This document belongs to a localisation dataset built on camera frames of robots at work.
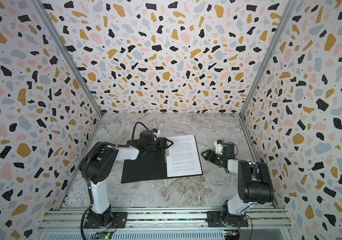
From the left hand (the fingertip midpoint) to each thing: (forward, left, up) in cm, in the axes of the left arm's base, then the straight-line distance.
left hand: (170, 142), depth 95 cm
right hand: (-5, -22, -3) cm, 23 cm away
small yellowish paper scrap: (+17, -51, -9) cm, 54 cm away
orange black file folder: (-16, +22, -7) cm, 28 cm away
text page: (-6, -8, -8) cm, 13 cm away
